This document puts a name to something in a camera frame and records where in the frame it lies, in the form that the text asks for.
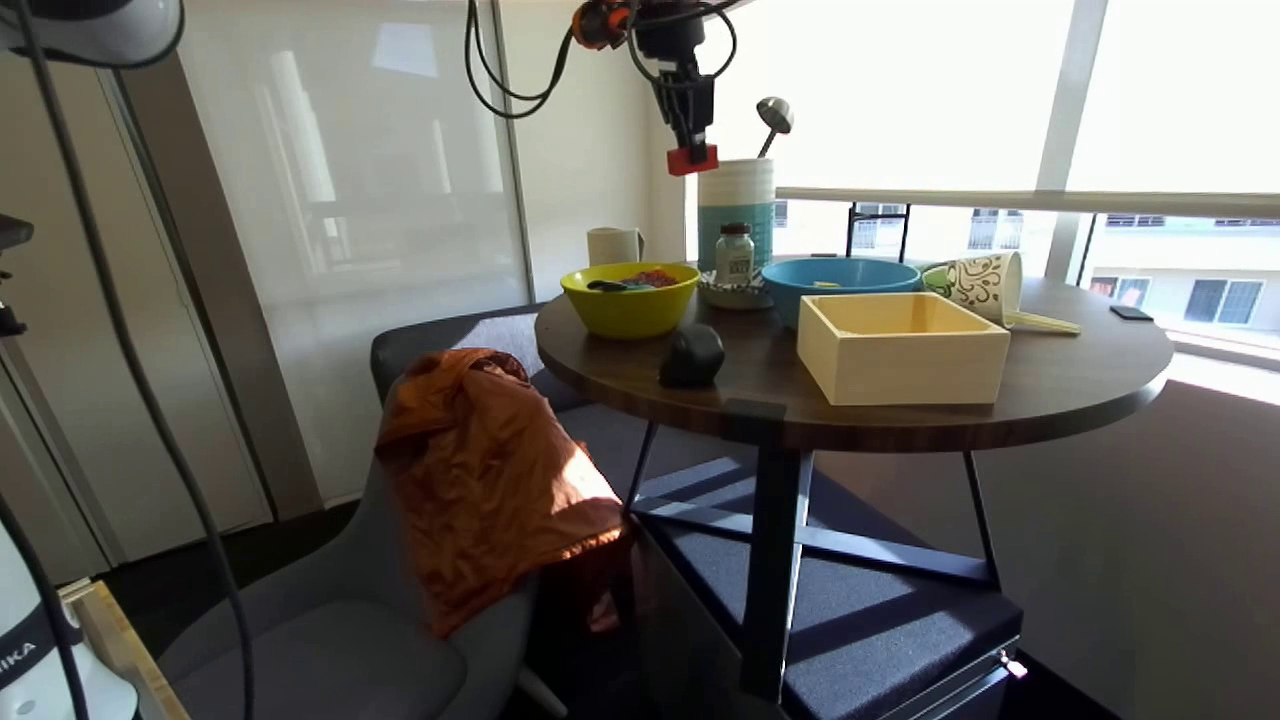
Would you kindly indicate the patterned paper cup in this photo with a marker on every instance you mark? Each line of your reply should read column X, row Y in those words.
column 987, row 285

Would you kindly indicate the white mug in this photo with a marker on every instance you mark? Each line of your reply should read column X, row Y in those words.
column 614, row 245

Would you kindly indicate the orange crumpled cloth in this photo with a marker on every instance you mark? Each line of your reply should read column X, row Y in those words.
column 483, row 493

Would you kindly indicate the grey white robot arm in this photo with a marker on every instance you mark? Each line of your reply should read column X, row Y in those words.
column 80, row 24

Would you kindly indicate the yellow green bowl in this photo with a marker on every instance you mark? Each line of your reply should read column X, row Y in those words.
column 631, row 311

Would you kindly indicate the white window frame post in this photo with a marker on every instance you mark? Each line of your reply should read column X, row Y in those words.
column 1073, row 120

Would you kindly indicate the small clear bottle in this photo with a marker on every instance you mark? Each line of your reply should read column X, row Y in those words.
column 733, row 262

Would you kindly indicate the blue white tall container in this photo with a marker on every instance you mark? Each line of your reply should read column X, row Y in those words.
column 736, row 192

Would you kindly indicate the light wooden plank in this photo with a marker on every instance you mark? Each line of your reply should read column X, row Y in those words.
column 122, row 644

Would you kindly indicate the small black flat device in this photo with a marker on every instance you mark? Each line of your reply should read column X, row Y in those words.
column 1129, row 315

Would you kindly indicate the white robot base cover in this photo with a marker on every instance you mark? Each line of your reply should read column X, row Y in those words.
column 24, row 655

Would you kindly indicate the grey upholstered chair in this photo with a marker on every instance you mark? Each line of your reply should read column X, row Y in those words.
column 335, row 655

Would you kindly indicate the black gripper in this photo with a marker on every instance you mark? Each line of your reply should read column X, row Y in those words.
column 678, row 48

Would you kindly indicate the red toy in bowl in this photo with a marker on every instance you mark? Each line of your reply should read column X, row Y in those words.
column 652, row 283

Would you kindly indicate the grey round-headed utensil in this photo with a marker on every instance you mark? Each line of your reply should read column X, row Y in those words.
column 774, row 117

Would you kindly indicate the round dark wooden table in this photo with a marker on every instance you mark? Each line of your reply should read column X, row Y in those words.
column 643, row 367

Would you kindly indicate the dark round lumpy object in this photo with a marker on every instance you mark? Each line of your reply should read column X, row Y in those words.
column 690, row 358

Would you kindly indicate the beige flat napkin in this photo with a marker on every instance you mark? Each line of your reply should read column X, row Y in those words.
column 1043, row 323

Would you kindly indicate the blue bowl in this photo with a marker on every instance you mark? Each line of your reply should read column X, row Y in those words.
column 840, row 283

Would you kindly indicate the cream open wooden box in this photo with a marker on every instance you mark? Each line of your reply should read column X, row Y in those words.
column 905, row 367

